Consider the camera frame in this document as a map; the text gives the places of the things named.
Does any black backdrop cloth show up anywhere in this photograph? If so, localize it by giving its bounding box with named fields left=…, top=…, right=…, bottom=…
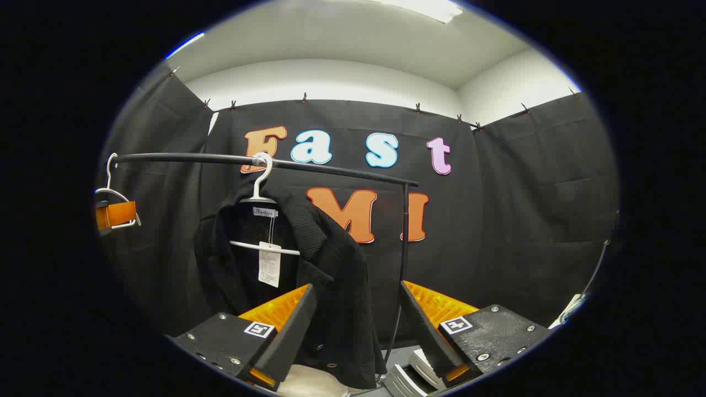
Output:
left=97, top=61, right=621, bottom=353

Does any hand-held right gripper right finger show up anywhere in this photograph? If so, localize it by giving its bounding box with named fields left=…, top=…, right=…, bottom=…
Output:
left=399, top=280, right=553, bottom=390

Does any black knit cardigan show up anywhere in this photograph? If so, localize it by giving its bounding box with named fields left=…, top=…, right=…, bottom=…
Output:
left=193, top=179, right=387, bottom=389

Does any white plastic hanger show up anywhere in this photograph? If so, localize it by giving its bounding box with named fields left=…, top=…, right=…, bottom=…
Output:
left=229, top=153, right=302, bottom=256
left=93, top=153, right=142, bottom=229

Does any black clothes rack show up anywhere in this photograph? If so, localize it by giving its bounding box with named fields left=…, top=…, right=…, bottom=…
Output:
left=110, top=153, right=420, bottom=381

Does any row of small black clips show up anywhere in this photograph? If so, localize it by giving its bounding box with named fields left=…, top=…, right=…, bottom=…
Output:
left=168, top=66, right=577, bottom=132

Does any white plastic object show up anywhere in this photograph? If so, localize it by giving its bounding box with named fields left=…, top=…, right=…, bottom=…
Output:
left=549, top=293, right=586, bottom=330

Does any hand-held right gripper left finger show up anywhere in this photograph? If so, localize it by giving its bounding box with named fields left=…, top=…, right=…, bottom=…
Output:
left=173, top=283, right=319, bottom=392

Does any thin black cable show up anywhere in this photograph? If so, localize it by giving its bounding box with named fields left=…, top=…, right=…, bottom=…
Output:
left=582, top=210, right=618, bottom=298

